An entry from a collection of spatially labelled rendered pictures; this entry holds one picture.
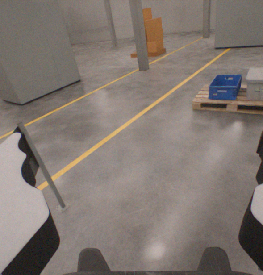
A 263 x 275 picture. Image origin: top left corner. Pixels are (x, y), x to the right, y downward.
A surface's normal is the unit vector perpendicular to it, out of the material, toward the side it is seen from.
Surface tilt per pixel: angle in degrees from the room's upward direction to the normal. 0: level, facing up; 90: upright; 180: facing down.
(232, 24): 90
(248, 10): 90
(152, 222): 0
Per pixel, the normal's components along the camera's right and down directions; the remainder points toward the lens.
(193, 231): -0.17, -0.84
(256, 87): -0.50, 0.60
